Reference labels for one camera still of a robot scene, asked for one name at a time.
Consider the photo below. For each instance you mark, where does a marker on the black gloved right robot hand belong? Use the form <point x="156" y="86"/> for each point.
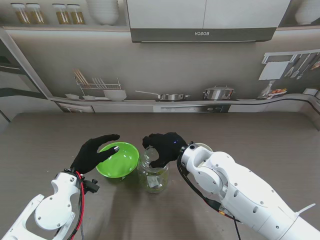
<point x="167" y="147"/>

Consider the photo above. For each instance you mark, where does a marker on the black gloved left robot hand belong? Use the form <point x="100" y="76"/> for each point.
<point x="87" y="155"/>

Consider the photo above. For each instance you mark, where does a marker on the green plastic bowl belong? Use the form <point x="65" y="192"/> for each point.
<point x="120" y="160"/>

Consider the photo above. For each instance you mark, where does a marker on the clear glass jar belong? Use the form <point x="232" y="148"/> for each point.
<point x="153" y="180"/>

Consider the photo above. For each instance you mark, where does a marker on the cream plastic funnel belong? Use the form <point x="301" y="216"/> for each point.
<point x="205" y="145"/>

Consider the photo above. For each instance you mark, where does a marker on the mung beans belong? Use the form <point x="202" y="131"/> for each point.
<point x="155" y="185"/>

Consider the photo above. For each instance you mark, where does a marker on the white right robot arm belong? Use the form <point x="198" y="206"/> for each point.
<point x="250" y="190"/>

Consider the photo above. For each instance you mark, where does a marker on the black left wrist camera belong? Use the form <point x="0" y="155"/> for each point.
<point x="90" y="186"/>

